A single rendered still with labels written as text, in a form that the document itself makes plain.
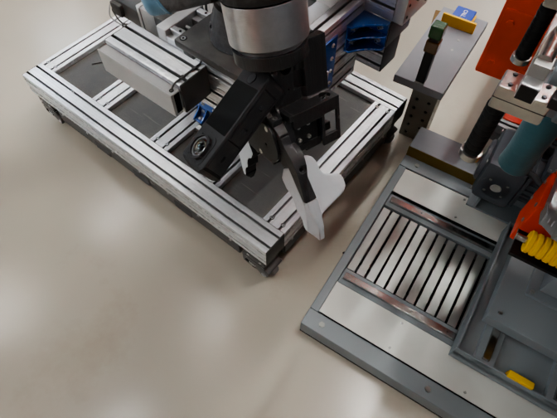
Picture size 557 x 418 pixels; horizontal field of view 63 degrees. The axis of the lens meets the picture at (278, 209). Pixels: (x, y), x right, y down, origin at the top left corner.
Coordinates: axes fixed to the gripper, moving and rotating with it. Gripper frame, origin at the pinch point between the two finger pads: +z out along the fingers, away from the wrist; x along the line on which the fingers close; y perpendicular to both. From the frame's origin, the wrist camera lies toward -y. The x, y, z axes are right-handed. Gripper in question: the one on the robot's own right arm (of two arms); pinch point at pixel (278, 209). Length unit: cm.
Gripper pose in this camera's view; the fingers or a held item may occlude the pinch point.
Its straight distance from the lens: 55.2
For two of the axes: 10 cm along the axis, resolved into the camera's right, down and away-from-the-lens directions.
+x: -5.5, -5.1, 6.6
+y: 8.2, -4.6, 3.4
